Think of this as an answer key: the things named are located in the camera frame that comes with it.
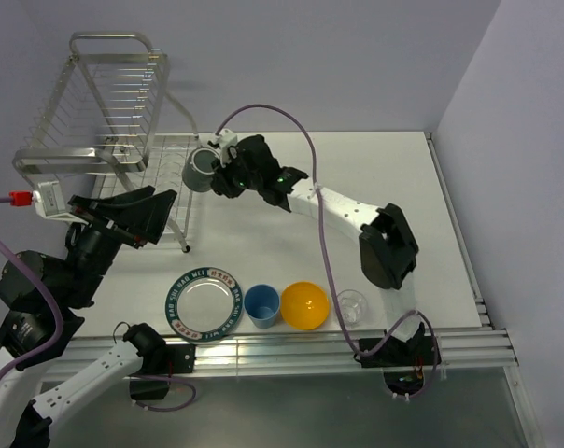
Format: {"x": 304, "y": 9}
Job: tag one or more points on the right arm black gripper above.
{"x": 221, "y": 183}

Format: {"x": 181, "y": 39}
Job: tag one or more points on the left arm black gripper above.
{"x": 145, "y": 217}

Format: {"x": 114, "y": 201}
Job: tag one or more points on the dark grey mug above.
{"x": 198, "y": 170}

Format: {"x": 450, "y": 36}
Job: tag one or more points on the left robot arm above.
{"x": 42, "y": 294}

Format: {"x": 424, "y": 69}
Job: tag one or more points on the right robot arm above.
{"x": 386, "y": 243}

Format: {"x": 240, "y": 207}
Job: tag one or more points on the metal dish rack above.
{"x": 110, "y": 114}

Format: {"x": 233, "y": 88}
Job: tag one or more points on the white plate green rim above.
{"x": 204, "y": 305}

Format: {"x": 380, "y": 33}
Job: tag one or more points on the blue plastic cup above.
{"x": 262, "y": 305}

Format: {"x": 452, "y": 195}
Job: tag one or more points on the yellow plastic bowl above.
{"x": 304, "y": 305}

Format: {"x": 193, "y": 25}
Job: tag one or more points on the clear glass cup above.
{"x": 353, "y": 307}

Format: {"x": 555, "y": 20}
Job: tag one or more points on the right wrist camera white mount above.
{"x": 225, "y": 142}

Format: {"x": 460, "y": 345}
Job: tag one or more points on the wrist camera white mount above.
{"x": 50, "y": 204}
{"x": 225, "y": 142}

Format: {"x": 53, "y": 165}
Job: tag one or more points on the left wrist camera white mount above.
{"x": 50, "y": 204}

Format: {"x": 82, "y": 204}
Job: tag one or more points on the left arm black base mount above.
{"x": 153, "y": 381}

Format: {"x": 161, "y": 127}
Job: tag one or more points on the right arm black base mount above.
{"x": 406, "y": 367}

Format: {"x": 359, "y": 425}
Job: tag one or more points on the aluminium table edge rail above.
{"x": 300, "y": 353}

